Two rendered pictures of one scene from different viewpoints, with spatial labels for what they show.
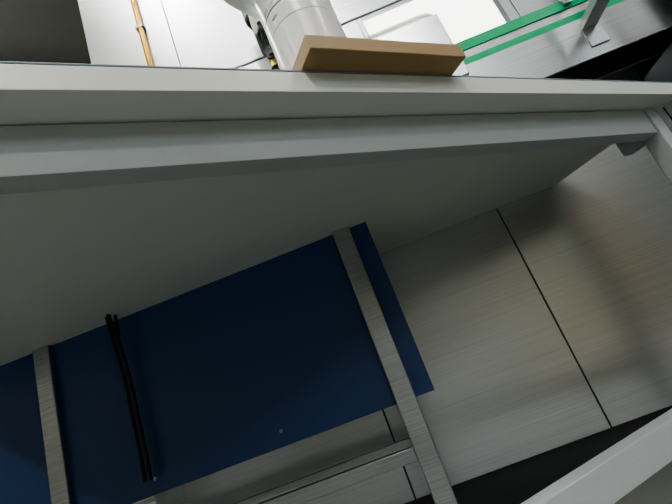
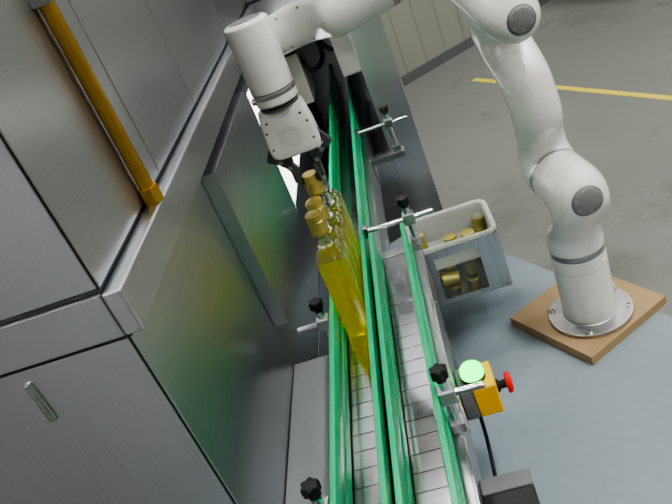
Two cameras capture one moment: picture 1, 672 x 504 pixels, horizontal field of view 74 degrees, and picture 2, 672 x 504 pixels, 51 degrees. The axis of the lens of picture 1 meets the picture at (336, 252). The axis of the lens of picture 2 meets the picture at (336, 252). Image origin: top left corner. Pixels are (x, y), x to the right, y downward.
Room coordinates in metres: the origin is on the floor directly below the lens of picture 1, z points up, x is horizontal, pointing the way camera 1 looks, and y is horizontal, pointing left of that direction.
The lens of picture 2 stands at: (0.90, 1.28, 1.88)
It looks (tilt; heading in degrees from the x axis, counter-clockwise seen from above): 28 degrees down; 278
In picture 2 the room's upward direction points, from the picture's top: 23 degrees counter-clockwise
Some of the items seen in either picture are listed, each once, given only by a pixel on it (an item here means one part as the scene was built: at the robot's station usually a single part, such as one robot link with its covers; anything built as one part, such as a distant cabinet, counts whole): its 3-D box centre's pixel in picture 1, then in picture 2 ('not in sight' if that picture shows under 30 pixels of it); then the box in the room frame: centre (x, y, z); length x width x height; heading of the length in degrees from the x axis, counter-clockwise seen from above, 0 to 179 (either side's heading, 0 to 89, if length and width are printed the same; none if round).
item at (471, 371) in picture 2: not in sight; (471, 370); (0.90, 0.27, 1.01); 0.05 x 0.05 x 0.03
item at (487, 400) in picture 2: not in sight; (479, 391); (0.90, 0.27, 0.96); 0.07 x 0.07 x 0.07; 88
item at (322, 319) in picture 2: not in sight; (316, 330); (1.16, 0.13, 1.11); 0.07 x 0.04 x 0.13; 178
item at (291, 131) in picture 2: (263, 31); (288, 124); (1.08, -0.03, 1.47); 0.10 x 0.07 x 0.11; 177
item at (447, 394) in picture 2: not in sight; (463, 395); (0.93, 0.43, 1.11); 0.07 x 0.04 x 0.13; 178
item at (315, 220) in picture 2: not in sight; (316, 223); (1.09, 0.09, 1.31); 0.04 x 0.04 x 0.04
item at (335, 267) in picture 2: not in sight; (344, 287); (1.09, 0.09, 1.16); 0.06 x 0.06 x 0.21; 89
